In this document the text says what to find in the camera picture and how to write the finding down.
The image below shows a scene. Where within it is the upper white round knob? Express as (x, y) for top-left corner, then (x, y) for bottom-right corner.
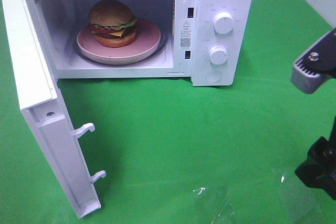
(213, 11), (234, 34)

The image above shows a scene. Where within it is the glass microwave turntable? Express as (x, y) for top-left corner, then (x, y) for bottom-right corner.
(74, 29), (167, 65)

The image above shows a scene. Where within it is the white microwave oven body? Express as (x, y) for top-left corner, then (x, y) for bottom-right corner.
(37, 0), (251, 86)

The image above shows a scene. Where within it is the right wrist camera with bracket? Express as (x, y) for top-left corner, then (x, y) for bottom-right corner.
(291, 29), (335, 94)

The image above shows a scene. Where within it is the white microwave door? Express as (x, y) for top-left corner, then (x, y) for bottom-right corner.
(2, 0), (106, 217)

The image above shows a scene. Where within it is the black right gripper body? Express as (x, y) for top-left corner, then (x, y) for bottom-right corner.
(295, 124), (335, 200)

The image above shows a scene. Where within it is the toy burger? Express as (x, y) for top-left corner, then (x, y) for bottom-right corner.
(88, 0), (138, 48)

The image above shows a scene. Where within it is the pink speckled plate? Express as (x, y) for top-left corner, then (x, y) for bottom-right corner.
(76, 18), (161, 65)

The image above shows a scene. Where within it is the white round door button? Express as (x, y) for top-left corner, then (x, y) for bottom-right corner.
(206, 70), (222, 83)

